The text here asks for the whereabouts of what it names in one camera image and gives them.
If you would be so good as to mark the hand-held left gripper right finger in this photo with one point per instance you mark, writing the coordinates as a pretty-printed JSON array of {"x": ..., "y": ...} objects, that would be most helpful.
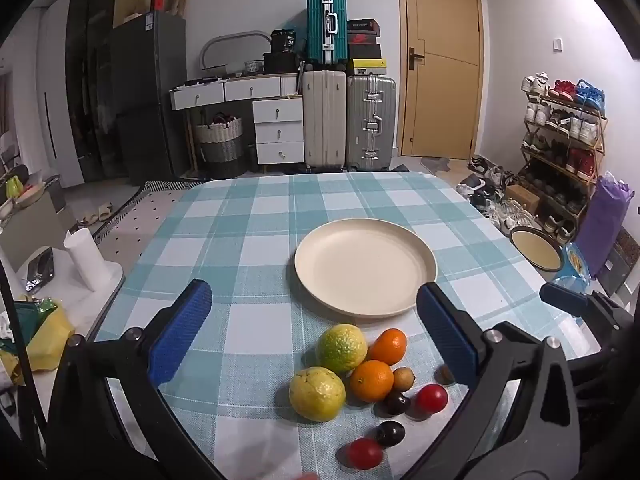
[{"x": 447, "y": 332}]

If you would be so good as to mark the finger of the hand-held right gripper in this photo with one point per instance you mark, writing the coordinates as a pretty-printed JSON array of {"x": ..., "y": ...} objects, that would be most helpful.
[{"x": 565, "y": 296}]

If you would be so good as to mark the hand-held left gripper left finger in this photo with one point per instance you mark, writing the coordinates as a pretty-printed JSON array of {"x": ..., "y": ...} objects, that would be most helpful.
[{"x": 180, "y": 330}]

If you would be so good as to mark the brown longan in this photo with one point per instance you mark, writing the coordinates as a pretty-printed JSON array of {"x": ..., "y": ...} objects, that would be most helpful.
[
  {"x": 444, "y": 375},
  {"x": 403, "y": 378}
]

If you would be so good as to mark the orange mandarin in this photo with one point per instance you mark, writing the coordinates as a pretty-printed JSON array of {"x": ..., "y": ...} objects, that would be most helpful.
[
  {"x": 388, "y": 346},
  {"x": 371, "y": 381}
]

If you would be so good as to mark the red tomato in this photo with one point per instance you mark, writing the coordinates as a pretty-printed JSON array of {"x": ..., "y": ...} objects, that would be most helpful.
[
  {"x": 365, "y": 453},
  {"x": 432, "y": 398}
]

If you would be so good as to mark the dark plum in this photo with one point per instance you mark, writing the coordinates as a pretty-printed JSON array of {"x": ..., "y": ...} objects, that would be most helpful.
[
  {"x": 390, "y": 433},
  {"x": 396, "y": 402}
]

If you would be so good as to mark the cream round plate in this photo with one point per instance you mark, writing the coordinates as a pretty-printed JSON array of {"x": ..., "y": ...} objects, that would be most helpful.
[{"x": 365, "y": 267}]

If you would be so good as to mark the green citrus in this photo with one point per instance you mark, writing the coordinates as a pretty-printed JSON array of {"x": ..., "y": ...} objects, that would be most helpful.
[{"x": 341, "y": 348}]

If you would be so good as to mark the yellow lemon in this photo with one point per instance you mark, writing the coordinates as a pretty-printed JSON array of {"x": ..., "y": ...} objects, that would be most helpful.
[{"x": 317, "y": 393}]

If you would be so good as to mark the blue packet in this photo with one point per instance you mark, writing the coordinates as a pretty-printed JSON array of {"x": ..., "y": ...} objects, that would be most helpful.
[{"x": 575, "y": 267}]

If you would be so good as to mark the dark rimmed round tray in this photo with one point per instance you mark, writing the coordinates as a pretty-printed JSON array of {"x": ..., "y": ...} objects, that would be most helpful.
[{"x": 536, "y": 252}]

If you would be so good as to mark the dark patterned box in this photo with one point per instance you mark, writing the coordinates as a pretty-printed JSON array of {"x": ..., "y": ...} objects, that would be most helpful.
[{"x": 622, "y": 255}]

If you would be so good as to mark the purple gift bag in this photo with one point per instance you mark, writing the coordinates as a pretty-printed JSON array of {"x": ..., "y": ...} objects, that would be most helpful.
[{"x": 605, "y": 220}]

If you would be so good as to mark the small cardboard box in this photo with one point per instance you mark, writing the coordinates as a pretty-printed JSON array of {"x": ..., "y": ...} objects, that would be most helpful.
[{"x": 522, "y": 199}]

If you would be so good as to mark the white side table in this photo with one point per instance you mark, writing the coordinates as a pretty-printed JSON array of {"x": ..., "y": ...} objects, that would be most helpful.
[{"x": 67, "y": 302}]

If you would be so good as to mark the white paper towel roll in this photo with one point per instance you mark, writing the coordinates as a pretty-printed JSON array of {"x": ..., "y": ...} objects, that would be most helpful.
[{"x": 85, "y": 260}]

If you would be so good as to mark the patterned floor rug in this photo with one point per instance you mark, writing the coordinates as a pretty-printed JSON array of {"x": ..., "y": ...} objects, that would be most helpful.
[{"x": 135, "y": 215}]

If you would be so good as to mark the scattered shoes pile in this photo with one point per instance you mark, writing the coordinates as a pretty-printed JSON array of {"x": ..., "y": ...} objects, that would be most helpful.
[{"x": 492, "y": 195}]

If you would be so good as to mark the yellow plastic bag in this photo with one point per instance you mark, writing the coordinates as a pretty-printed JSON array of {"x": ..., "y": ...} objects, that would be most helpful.
[{"x": 42, "y": 340}]

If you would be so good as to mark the wooden shoe rack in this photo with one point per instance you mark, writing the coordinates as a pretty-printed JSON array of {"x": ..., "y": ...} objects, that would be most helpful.
[{"x": 600, "y": 160}]

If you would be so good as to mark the beige slipper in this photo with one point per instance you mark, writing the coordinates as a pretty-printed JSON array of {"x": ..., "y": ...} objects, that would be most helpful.
[
  {"x": 87, "y": 220},
  {"x": 105, "y": 210}
]

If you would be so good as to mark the grey door mat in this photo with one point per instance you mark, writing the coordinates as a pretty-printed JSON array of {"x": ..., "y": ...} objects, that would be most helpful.
[{"x": 435, "y": 163}]

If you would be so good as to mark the woven laundry basket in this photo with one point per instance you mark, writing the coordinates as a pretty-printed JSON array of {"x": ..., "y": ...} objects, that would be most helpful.
[{"x": 220, "y": 145}]

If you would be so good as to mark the white bowl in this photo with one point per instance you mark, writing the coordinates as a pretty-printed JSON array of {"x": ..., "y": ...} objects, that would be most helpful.
[{"x": 27, "y": 197}]

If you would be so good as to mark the white drawer desk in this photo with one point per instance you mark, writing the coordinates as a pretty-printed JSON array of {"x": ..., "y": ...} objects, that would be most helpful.
[{"x": 277, "y": 132}]

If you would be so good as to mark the silver suitcase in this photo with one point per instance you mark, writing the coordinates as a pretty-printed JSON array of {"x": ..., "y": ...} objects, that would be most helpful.
[{"x": 371, "y": 122}]

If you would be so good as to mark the dark grey refrigerator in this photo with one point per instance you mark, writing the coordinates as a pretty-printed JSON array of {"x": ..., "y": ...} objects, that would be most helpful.
[{"x": 145, "y": 95}]

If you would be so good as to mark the beige suitcase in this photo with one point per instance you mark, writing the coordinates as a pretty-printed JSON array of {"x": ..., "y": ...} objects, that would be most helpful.
[{"x": 324, "y": 120}]

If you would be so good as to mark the wooden door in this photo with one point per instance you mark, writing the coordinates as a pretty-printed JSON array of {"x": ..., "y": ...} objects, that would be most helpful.
[{"x": 440, "y": 60}]

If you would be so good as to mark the small patterned bowl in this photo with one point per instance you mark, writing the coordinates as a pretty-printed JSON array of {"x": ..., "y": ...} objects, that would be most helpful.
[{"x": 253, "y": 66}]

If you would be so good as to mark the tall dark wardrobe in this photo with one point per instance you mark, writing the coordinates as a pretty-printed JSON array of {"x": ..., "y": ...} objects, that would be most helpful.
[{"x": 87, "y": 70}]

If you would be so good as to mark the yellow and black shoe box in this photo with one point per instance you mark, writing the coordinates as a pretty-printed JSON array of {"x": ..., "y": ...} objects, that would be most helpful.
[{"x": 367, "y": 66}]

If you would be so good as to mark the black bag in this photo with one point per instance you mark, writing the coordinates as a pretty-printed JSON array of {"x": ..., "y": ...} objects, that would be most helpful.
[{"x": 280, "y": 62}]

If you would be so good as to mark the large black shoe box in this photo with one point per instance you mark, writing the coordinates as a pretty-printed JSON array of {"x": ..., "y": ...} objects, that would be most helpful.
[{"x": 364, "y": 51}]

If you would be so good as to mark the oval mirror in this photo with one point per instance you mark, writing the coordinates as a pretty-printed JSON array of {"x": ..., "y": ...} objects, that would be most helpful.
[{"x": 235, "y": 36}]

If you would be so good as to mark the black canister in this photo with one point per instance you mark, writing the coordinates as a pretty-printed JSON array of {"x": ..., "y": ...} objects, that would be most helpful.
[{"x": 283, "y": 40}]

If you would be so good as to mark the teal suitcase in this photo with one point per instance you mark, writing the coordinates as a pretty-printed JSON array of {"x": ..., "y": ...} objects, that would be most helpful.
[{"x": 326, "y": 25}]

